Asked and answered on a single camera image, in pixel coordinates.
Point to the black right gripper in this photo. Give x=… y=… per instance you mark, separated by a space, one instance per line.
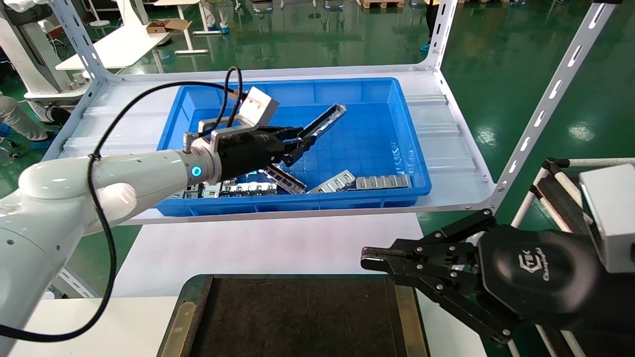
x=540 y=272

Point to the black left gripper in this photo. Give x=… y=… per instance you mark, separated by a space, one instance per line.
x=248 y=151

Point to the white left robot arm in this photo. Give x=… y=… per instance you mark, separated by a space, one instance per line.
x=59 y=208

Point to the silver ribbed metal part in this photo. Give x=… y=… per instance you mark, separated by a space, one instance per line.
x=333 y=182

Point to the long silver clip metal part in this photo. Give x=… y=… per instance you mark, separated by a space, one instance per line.
x=253 y=189

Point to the grey flat ribbed metal part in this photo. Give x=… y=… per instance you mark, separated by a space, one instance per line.
x=383 y=181

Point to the black flat container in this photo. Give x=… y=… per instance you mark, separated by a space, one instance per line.
x=297 y=317

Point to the blue plastic bin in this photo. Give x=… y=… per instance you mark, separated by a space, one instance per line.
x=357 y=124

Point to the white metal shelving rack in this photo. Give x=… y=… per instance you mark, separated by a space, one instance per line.
x=446 y=148

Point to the black foam cart pad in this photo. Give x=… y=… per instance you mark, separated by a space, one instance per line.
x=563 y=203

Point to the person with blue shoe covers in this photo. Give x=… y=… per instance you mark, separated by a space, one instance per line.
x=216 y=17

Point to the white table with legs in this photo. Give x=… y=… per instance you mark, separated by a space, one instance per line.
x=191 y=29

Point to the wooden pallet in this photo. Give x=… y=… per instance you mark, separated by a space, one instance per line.
x=381 y=4

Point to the person in dark trousers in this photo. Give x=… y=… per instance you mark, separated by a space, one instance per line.
x=430 y=25

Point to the open cardboard box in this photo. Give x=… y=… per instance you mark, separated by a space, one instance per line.
x=166 y=26

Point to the white desk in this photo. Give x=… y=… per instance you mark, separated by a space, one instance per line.
x=119 y=47

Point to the person in white trousers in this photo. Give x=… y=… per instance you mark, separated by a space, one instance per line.
x=20 y=121

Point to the white machine base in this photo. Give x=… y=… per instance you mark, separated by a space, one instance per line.
x=30 y=54

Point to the dark long metal bracket part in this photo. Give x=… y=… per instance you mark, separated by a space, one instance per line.
x=285 y=179

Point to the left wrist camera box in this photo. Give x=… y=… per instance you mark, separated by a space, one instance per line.
x=259 y=106

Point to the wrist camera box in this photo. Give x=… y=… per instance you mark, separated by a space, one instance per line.
x=259 y=106
x=612 y=218

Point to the white tube cart frame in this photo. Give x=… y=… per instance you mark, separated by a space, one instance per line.
x=533 y=191

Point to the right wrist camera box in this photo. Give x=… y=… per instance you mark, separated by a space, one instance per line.
x=612 y=218

